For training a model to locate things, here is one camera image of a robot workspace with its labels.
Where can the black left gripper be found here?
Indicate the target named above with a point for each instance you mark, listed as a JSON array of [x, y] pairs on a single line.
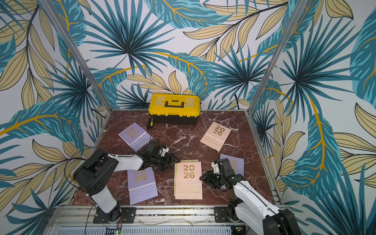
[[169, 161]]

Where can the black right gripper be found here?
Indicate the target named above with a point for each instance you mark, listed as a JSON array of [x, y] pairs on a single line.
[[212, 179]]

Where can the pink calendar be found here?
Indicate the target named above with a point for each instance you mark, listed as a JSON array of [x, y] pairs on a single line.
[[188, 180], [216, 136]]

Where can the purple calendar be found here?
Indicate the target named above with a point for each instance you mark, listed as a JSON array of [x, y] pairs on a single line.
[[236, 163], [141, 185], [135, 136]]

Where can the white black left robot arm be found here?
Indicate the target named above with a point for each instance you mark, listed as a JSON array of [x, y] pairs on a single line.
[[94, 174]]

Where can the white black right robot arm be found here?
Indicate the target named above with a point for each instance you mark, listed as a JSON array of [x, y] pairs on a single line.
[[259, 214]]

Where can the yellow black toolbox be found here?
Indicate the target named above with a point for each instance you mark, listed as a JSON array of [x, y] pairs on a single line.
[[175, 109]]

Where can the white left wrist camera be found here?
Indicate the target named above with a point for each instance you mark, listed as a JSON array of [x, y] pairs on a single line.
[[163, 151]]

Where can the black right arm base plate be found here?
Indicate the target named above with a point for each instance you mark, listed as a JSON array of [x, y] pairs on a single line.
[[240, 213]]

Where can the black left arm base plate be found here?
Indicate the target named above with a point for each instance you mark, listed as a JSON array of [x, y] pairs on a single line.
[[124, 215]]

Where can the aluminium front rail frame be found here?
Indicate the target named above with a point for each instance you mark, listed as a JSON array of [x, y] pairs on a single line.
[[149, 220]]

